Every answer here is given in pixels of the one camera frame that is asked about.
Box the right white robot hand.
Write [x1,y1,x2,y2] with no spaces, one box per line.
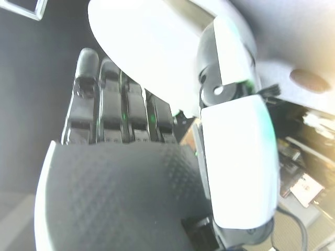
[33,19,280,251]

